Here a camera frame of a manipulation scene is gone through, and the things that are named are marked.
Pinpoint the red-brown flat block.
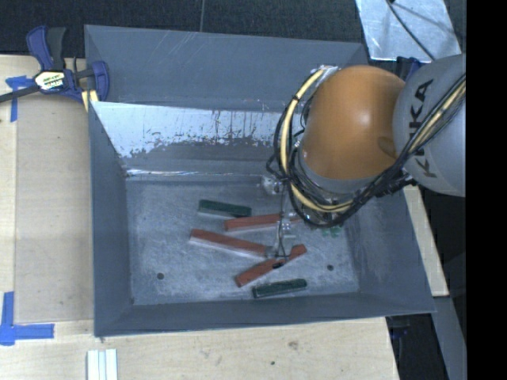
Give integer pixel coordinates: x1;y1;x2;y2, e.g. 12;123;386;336
223;211;303;234
188;228;275;259
234;244;308;288

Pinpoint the grey metal bin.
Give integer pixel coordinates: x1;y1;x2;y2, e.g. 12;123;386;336
82;24;437;338

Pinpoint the dark green flat block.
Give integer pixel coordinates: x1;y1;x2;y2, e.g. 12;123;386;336
251;278;308;299
196;199;253;219

